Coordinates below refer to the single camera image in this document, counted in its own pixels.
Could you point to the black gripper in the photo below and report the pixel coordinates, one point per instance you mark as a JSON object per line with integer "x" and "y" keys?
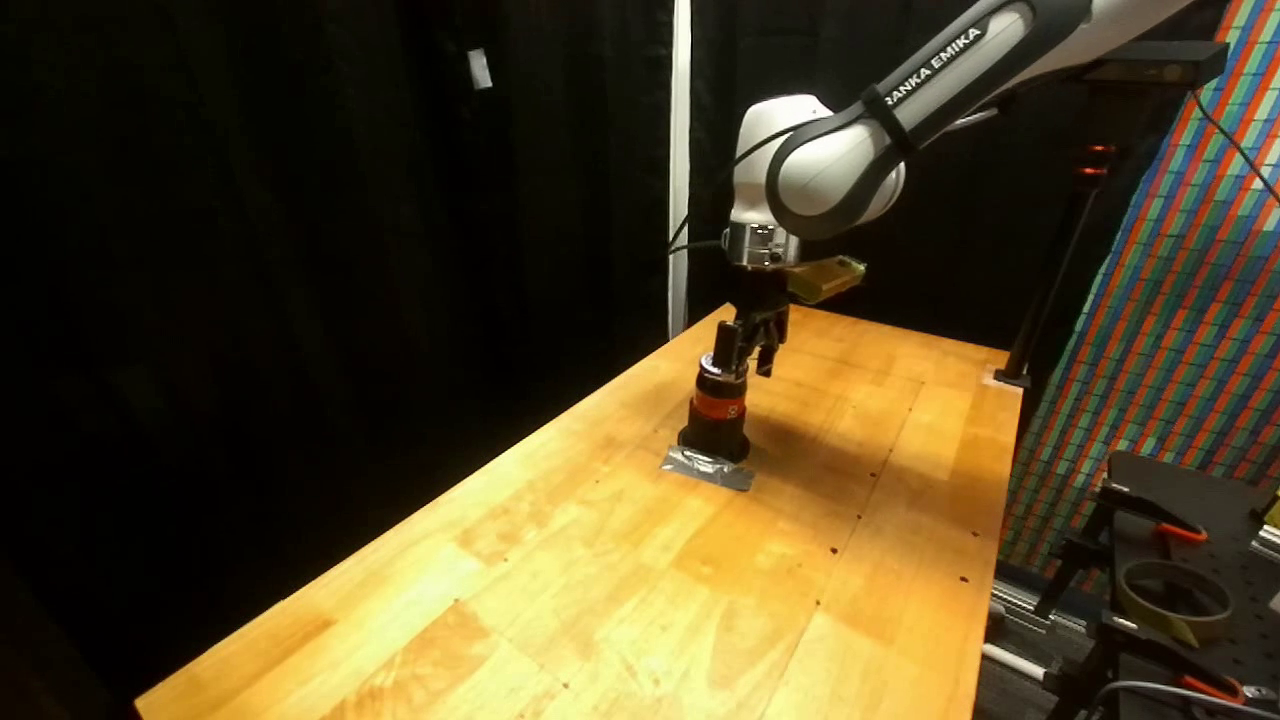
{"x": 761, "y": 298}

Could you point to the orange rubber band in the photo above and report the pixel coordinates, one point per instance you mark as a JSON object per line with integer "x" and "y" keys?
{"x": 716, "y": 402}

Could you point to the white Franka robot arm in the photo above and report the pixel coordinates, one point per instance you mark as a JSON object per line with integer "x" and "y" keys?
{"x": 852, "y": 147}

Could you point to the dark cup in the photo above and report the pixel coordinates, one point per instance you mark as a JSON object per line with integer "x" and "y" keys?
{"x": 716, "y": 425}

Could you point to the shiny yellow box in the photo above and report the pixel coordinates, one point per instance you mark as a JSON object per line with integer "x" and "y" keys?
{"x": 825, "y": 274}

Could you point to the white hanging tag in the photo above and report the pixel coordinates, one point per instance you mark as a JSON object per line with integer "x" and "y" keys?
{"x": 477, "y": 71}

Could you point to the colourful patterned panel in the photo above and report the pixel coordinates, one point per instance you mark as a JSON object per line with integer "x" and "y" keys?
{"x": 1174, "y": 322}

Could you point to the clear tape roll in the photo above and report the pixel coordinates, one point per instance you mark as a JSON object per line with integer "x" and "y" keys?
{"x": 1174, "y": 596}

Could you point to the grey base plate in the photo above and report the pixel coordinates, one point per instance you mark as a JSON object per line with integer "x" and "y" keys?
{"x": 705, "y": 469}

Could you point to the white vertical post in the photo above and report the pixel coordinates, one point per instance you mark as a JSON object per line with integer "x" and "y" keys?
{"x": 678, "y": 162}

